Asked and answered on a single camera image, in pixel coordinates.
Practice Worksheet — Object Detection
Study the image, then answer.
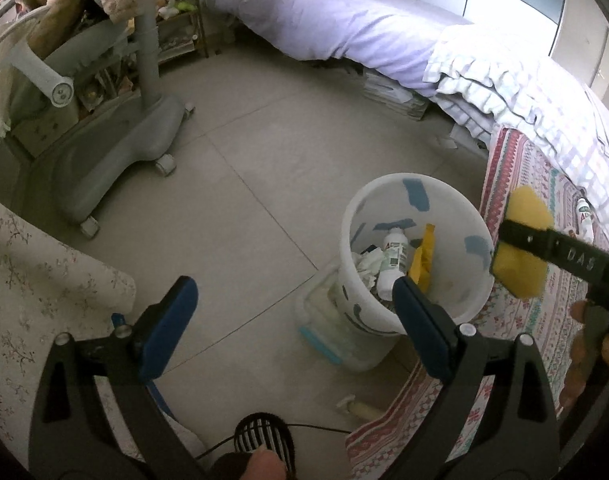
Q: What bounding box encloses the white plastic trash bin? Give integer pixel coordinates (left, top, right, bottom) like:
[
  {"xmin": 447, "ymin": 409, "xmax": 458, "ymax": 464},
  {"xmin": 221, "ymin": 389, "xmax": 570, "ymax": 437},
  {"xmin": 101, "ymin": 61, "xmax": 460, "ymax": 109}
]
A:
[{"xmin": 333, "ymin": 172, "xmax": 496, "ymax": 336}]

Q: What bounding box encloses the small bottle on bed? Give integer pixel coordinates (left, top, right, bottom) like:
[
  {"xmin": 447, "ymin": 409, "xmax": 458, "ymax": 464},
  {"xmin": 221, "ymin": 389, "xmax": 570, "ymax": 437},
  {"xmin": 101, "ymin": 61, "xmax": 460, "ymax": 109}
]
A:
[{"xmin": 575, "ymin": 197, "xmax": 595, "ymax": 244}]

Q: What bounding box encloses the wooden shelf with toys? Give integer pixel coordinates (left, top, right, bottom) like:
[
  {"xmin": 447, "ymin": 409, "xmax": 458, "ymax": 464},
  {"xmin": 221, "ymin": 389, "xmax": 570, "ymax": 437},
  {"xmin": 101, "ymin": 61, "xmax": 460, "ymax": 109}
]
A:
[{"xmin": 156, "ymin": 0, "xmax": 209, "ymax": 64}]

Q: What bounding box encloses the yellow green sponge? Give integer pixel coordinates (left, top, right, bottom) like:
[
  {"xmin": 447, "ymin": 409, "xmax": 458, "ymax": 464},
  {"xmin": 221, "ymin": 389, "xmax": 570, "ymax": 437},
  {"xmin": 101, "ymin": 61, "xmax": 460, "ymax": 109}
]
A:
[{"xmin": 491, "ymin": 185, "xmax": 554, "ymax": 299}]

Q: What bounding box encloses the person's left hand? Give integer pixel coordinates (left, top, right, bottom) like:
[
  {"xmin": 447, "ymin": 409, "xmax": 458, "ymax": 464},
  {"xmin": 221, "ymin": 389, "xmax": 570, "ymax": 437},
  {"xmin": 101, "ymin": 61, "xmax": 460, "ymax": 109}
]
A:
[{"xmin": 240, "ymin": 448, "xmax": 287, "ymax": 480}]

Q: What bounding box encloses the grey rolling chair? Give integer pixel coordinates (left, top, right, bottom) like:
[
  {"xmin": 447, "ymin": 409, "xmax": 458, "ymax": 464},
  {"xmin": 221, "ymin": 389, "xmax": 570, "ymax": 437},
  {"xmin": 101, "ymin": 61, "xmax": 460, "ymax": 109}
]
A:
[{"xmin": 7, "ymin": 0, "xmax": 193, "ymax": 238}]

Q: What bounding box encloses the floral white cloth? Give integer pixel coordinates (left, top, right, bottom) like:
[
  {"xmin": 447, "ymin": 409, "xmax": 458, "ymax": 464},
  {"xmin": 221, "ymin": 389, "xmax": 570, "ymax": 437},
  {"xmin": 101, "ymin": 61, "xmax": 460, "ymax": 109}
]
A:
[{"xmin": 0, "ymin": 203, "xmax": 136, "ymax": 465}]

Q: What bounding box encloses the person's right hand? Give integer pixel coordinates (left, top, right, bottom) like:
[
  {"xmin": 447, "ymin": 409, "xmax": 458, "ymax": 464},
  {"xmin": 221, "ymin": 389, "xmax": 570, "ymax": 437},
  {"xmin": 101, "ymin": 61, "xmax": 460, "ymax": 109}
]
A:
[{"xmin": 559, "ymin": 330, "xmax": 609, "ymax": 408}]

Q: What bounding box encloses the patterned red bed mat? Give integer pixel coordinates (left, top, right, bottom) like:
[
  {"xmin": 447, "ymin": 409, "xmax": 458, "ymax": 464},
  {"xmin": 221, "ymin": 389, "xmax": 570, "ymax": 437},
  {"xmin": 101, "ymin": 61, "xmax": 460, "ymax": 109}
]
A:
[{"xmin": 345, "ymin": 128, "xmax": 586, "ymax": 479}]

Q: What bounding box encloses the checked purple white blanket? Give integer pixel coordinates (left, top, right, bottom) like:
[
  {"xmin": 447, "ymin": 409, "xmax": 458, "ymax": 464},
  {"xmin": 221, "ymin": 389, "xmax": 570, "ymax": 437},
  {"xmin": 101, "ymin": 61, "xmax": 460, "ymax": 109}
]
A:
[{"xmin": 423, "ymin": 36, "xmax": 609, "ymax": 240}]

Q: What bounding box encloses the lavender duvet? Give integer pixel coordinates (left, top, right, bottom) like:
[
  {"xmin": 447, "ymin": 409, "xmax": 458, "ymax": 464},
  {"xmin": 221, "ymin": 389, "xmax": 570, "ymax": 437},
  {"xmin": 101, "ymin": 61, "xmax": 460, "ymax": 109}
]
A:
[{"xmin": 207, "ymin": 0, "xmax": 469, "ymax": 96}]

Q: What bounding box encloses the white plastic bottle in bin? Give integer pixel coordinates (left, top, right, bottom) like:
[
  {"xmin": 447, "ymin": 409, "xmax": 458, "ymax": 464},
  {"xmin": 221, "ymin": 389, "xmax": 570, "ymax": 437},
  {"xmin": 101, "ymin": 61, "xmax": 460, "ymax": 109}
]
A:
[{"xmin": 376, "ymin": 228, "xmax": 409, "ymax": 301}]

